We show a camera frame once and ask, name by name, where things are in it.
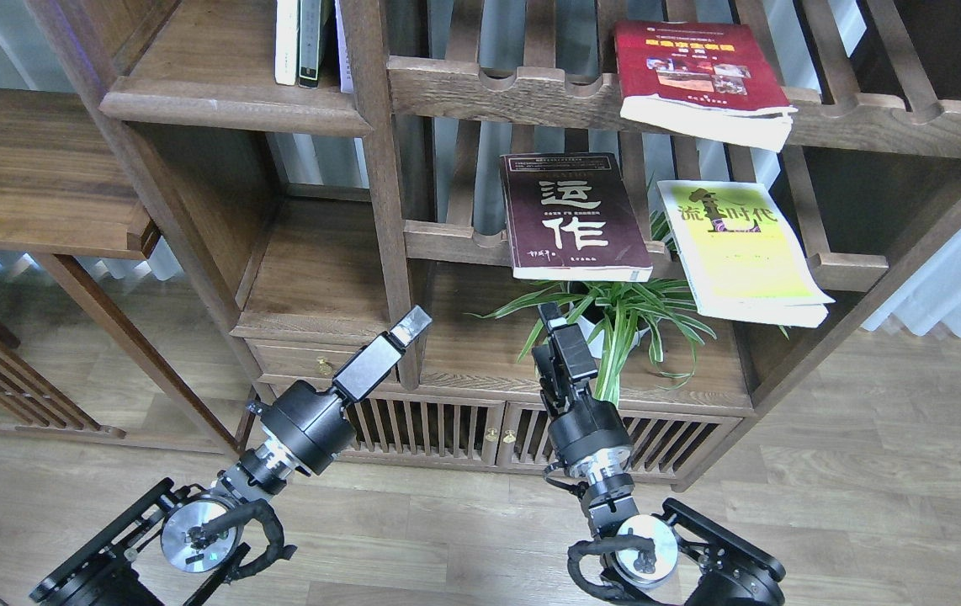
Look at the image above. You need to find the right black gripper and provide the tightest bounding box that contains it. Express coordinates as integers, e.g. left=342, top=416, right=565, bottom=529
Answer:
left=532, top=302, right=598, bottom=410

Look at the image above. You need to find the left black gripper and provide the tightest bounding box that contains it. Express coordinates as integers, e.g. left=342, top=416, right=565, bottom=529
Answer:
left=332, top=306, right=432, bottom=403

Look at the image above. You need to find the dark brown book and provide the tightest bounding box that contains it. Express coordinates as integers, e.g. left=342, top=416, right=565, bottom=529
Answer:
left=501, top=151, right=653, bottom=283

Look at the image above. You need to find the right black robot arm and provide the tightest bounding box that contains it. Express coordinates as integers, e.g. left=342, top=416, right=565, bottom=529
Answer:
left=532, top=303, right=787, bottom=605

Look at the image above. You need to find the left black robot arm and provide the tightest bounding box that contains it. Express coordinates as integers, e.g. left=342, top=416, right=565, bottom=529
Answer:
left=30, top=306, right=431, bottom=605

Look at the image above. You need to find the white plant pot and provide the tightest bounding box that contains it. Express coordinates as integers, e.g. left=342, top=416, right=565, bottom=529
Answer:
left=570, top=303, right=650, bottom=362

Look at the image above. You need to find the green spider plant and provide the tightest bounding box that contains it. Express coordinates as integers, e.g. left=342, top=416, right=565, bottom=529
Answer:
left=491, top=175, right=716, bottom=403

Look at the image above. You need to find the yellow green book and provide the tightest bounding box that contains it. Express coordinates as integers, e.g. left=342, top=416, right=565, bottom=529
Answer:
left=657, top=180, right=833, bottom=327

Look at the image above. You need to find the dark wooden bookshelf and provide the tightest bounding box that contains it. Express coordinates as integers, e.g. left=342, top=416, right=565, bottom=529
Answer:
left=28, top=1, right=961, bottom=490

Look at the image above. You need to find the pale upright book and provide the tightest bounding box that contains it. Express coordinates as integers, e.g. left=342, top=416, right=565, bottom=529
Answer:
left=333, top=0, right=354, bottom=93

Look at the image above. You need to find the red book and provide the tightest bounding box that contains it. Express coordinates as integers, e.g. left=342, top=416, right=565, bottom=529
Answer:
left=613, top=20, right=796, bottom=153

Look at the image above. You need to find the white upright book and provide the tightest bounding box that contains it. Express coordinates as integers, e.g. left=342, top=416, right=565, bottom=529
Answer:
left=273, top=0, right=300, bottom=86

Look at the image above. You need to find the dark green upright book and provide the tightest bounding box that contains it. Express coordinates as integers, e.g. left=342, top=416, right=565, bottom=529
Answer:
left=297, top=0, right=333, bottom=88

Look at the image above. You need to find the wooden side table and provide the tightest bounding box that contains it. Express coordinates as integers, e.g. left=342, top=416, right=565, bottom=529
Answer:
left=0, top=88, right=247, bottom=455

